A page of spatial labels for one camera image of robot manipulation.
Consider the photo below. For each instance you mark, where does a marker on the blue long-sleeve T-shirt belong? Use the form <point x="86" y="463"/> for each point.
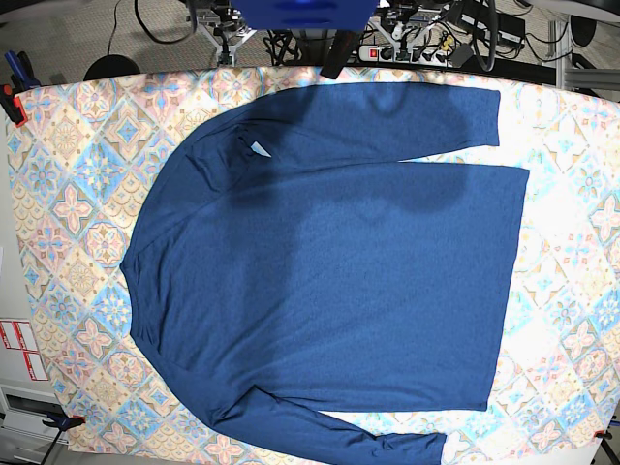
<point x="306" y="254"/>

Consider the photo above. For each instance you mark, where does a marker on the white power strip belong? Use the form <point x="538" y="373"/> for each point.
<point x="429" y="56"/>

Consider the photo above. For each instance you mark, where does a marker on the blue box overhead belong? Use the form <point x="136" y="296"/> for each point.
<point x="306" y="14"/>

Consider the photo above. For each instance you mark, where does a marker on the patterned tile tablecloth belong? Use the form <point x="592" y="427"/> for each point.
<point x="79" y="170"/>

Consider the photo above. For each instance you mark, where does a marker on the black round stool base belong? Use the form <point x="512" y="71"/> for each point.
<point x="112" y="66"/>

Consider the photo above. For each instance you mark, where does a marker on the red white labels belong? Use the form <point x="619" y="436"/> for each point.
<point x="21" y="359"/>

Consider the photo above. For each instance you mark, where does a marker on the black clamp bottom left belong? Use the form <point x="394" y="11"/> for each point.
<point x="62" y="422"/>

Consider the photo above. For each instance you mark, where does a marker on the red black clamp left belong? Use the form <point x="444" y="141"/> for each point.
<point x="12" y="105"/>

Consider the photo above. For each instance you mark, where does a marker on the blue clamp top left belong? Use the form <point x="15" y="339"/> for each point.
<point x="23" y="76"/>

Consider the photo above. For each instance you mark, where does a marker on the white cabinet bottom left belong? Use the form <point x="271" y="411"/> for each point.
<point x="25" y="438"/>

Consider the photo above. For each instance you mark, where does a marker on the black clamp bottom right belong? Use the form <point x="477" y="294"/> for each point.
<point x="603" y="434"/>

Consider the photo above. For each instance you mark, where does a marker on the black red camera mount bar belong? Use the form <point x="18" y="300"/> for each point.
<point x="343" y="45"/>

